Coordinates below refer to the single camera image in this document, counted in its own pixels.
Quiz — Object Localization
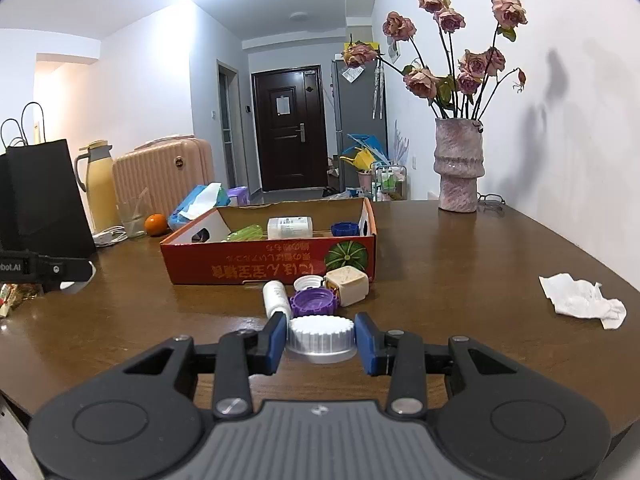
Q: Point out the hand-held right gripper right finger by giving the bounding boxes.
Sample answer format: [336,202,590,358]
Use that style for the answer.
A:
[354,311,521,420]

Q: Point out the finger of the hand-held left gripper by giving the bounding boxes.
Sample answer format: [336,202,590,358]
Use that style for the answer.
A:
[33,255,97,292]

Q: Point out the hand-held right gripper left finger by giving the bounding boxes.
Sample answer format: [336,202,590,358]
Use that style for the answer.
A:
[122,311,289,420]

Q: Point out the large white ribbed cap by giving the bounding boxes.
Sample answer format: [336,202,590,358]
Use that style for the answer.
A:
[285,314,357,365]

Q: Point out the purple bottle cap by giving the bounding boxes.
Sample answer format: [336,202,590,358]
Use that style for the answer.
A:
[288,287,341,319]

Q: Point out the red cardboard box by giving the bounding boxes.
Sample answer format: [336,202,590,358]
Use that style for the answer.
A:
[159,196,378,286]

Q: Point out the green spray bottle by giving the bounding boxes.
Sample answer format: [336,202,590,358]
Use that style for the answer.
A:
[225,224,265,243]

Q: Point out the large white plastic bottle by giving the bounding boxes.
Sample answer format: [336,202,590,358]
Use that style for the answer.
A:
[266,215,315,240]

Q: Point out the red and white snack packet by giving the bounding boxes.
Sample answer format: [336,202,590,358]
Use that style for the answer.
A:
[0,282,47,319]

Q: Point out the small white bottle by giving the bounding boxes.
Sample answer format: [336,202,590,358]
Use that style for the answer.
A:
[262,280,292,320]

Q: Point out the cream square cap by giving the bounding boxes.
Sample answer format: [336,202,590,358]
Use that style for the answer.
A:
[323,265,370,307]

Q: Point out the black paper bag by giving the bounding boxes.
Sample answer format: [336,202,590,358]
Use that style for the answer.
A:
[0,102,99,261]

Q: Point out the clear drinking glass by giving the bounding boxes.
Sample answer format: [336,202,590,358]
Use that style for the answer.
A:
[116,187,151,240]

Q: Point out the yellow thermos jug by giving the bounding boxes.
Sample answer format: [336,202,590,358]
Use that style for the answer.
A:
[74,140,123,234]

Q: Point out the pink ribbed suitcase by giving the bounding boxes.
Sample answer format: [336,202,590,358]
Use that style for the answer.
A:
[112,134,215,221]

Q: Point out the blue tissue pack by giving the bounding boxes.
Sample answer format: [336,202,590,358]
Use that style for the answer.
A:
[167,182,232,231]

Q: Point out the white storage cart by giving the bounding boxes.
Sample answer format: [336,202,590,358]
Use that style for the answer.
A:
[369,159,409,201]

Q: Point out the yellow watering can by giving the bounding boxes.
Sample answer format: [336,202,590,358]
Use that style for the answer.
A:
[339,147,376,171]

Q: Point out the blue plastic rack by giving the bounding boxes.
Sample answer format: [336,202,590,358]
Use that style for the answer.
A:
[346,132,389,161]

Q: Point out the pink ceramic vase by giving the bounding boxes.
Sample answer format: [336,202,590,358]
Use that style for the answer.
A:
[433,117,485,214]

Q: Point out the purple feather decoration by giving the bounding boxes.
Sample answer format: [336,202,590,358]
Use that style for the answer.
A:
[392,119,411,166]

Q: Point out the dark brown entrance door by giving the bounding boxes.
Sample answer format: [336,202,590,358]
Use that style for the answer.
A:
[250,64,329,193]

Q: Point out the crumpled white tissue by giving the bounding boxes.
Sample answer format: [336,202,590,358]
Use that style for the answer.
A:
[538,273,628,331]

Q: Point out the grey refrigerator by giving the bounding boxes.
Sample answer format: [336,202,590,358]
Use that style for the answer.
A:
[330,57,389,194]

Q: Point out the folded white umbrella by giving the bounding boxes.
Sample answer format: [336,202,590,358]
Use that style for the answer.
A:
[370,59,386,120]

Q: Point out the dried pink roses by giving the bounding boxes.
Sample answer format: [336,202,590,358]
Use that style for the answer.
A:
[341,0,529,121]

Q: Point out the white charger cable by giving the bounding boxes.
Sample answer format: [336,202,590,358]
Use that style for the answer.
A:
[92,225,129,249]

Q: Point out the small white ring cap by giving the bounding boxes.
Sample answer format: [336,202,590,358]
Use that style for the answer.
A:
[293,274,326,293]

